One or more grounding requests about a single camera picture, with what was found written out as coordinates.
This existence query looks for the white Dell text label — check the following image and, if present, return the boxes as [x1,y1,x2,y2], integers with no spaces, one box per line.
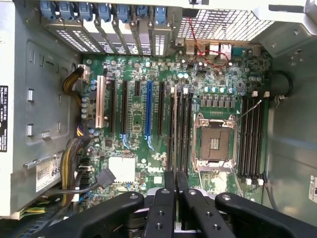
[0,85,9,160]

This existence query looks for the red and black wire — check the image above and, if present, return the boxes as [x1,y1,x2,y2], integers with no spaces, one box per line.
[187,16,231,68]

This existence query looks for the white chipset heatsink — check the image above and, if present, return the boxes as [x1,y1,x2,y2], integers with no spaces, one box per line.
[108,155,136,183]

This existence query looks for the blue rear port connector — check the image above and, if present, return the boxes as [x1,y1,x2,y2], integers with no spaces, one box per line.
[232,46,246,57]

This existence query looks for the metal CPU socket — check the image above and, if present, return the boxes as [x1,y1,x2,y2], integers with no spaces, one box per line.
[192,112,238,172]

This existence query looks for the blue expansion slot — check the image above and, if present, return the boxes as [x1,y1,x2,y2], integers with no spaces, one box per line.
[145,79,154,137]

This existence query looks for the RAM slot black latches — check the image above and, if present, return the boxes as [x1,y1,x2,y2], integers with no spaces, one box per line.
[248,91,260,179]
[180,86,189,175]
[185,90,195,176]
[237,97,249,178]

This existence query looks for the sleeved yellow black wire bundle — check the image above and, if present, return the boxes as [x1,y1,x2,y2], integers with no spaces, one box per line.
[59,137,92,208]

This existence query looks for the perforated metal slot cover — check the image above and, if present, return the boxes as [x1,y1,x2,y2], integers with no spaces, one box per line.
[42,21,84,53]
[70,21,103,54]
[128,21,144,56]
[94,21,118,55]
[111,21,132,55]
[148,22,173,57]

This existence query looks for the black flat-plug disk wire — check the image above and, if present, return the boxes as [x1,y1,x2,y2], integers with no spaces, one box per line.
[51,167,117,197]

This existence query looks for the thin metal locking lever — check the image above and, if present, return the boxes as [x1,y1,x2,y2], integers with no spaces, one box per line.
[236,99,264,122]
[189,116,199,172]

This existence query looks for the black looped wire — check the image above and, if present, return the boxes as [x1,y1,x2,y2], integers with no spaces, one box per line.
[269,70,294,100]

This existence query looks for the yellow black power wire bundle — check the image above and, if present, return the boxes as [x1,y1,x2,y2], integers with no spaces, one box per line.
[62,64,90,107]

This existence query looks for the green Dell motherboard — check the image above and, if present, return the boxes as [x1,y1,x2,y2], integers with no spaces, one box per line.
[79,53,272,216]

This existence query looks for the silver rear port block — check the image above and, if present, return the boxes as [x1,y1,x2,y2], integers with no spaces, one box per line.
[209,41,233,61]
[184,39,208,56]

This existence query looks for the white barcode label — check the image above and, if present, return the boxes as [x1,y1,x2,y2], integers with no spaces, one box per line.
[35,152,64,193]

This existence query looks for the RAM slot white latches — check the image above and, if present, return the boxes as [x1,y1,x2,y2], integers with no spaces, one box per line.
[254,91,270,186]
[242,97,254,185]

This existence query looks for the grey metal PC case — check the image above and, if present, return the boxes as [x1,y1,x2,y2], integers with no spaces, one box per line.
[0,0,317,238]

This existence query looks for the blue plastic card clip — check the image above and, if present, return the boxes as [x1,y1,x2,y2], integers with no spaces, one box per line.
[115,4,130,25]
[39,0,57,21]
[153,6,167,27]
[97,3,112,23]
[58,0,75,21]
[135,4,150,22]
[78,1,94,22]

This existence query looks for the grey thin wire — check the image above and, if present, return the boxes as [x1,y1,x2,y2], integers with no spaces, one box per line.
[263,182,279,212]

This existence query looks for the white PCI expansion slot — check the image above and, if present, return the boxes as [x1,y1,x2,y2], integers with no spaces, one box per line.
[95,75,106,129]

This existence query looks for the yellow green wire bundle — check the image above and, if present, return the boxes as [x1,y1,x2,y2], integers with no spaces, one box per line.
[19,200,52,219]

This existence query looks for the long black expansion slot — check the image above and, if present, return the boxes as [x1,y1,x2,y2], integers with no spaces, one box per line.
[120,79,129,135]
[109,78,117,135]
[157,81,166,137]

